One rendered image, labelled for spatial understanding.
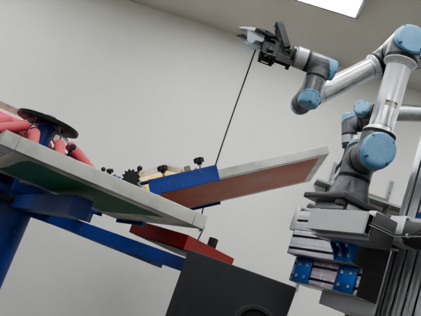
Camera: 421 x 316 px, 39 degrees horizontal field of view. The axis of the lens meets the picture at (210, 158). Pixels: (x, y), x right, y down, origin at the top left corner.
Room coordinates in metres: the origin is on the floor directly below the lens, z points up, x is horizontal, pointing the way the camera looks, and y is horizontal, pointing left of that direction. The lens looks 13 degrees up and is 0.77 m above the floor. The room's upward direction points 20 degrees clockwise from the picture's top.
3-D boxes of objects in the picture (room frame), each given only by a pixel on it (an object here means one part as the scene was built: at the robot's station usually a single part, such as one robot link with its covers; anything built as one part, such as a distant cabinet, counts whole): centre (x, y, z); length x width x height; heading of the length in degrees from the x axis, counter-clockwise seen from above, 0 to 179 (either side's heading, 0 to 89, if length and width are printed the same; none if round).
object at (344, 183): (2.04, -0.51, 1.31); 0.15 x 0.15 x 0.10
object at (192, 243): (3.99, -0.03, 1.06); 0.61 x 0.46 x 0.12; 144
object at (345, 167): (2.03, -0.51, 1.42); 0.13 x 0.12 x 0.14; 1
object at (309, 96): (1.92, -0.25, 1.56); 0.11 x 0.08 x 0.11; 1
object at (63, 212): (2.27, 0.55, 0.90); 1.24 x 0.06 x 0.06; 24
